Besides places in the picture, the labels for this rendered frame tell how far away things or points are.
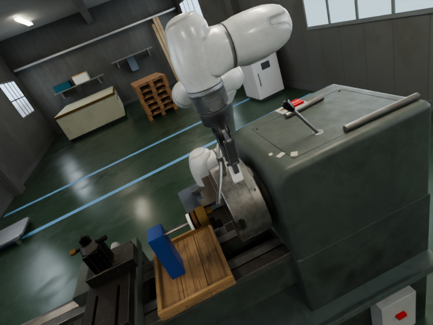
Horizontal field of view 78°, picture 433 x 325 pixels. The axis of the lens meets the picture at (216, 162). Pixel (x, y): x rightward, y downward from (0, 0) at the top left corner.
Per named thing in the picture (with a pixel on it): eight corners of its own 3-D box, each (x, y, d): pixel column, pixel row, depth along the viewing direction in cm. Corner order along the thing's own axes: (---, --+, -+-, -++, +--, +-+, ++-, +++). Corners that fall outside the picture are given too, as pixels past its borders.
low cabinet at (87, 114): (125, 106, 1028) (113, 85, 989) (127, 117, 830) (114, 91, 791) (79, 126, 997) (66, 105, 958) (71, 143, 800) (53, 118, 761)
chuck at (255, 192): (243, 192, 130) (228, 142, 109) (277, 242, 105) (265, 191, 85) (238, 195, 129) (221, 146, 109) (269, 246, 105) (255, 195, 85)
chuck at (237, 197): (237, 195, 129) (221, 146, 109) (269, 246, 105) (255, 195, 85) (221, 203, 128) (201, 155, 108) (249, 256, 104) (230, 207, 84)
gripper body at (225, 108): (194, 108, 70) (207, 138, 74) (202, 118, 62) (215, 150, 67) (220, 97, 70) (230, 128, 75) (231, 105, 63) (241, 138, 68)
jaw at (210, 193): (227, 195, 109) (215, 168, 110) (228, 195, 104) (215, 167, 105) (203, 206, 108) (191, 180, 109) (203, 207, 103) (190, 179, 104)
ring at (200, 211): (205, 196, 108) (185, 206, 107) (211, 208, 100) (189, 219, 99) (214, 213, 112) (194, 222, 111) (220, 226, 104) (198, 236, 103)
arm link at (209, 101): (191, 97, 59) (200, 120, 62) (227, 81, 60) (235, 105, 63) (183, 89, 67) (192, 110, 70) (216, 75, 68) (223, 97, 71)
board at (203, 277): (212, 226, 131) (209, 220, 129) (236, 283, 99) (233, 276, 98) (156, 253, 128) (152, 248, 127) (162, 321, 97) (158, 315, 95)
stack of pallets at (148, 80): (180, 107, 709) (166, 73, 667) (150, 121, 694) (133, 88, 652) (171, 100, 823) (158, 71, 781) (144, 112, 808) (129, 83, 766)
